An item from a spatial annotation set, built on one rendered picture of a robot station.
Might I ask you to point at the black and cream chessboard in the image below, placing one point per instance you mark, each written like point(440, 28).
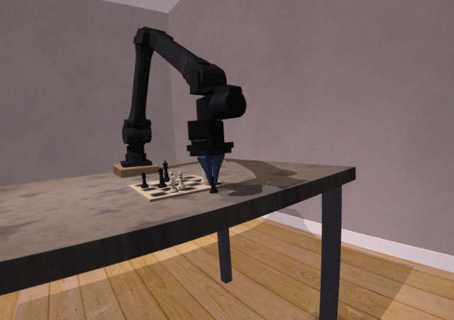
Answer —
point(192, 182)

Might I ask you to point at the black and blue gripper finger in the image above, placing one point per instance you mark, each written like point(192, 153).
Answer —
point(206, 161)
point(215, 164)

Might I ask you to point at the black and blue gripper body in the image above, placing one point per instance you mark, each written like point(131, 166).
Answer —
point(216, 149)

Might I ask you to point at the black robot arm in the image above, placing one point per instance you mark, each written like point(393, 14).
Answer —
point(226, 102)

